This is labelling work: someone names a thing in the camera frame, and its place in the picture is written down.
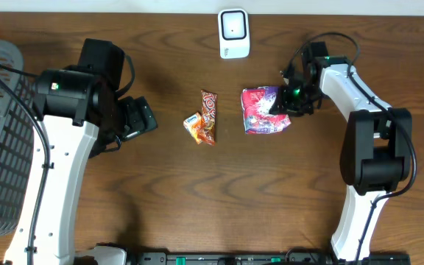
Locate orange Kleenex tissue pack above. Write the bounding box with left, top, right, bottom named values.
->
left=183, top=112, right=202, bottom=144

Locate white barcode scanner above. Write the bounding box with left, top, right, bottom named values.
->
left=217, top=8, right=250, bottom=59

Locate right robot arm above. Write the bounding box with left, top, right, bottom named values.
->
left=269, top=41, right=417, bottom=264

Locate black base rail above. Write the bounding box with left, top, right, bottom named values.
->
left=135, top=251, right=411, bottom=265

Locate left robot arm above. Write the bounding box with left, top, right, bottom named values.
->
left=3, top=38, right=158, bottom=264

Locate purple snack packet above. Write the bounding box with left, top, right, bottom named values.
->
left=241, top=86, right=291, bottom=134

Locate orange chocolate bar wrapper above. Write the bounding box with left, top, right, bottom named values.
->
left=198, top=91, right=217, bottom=146

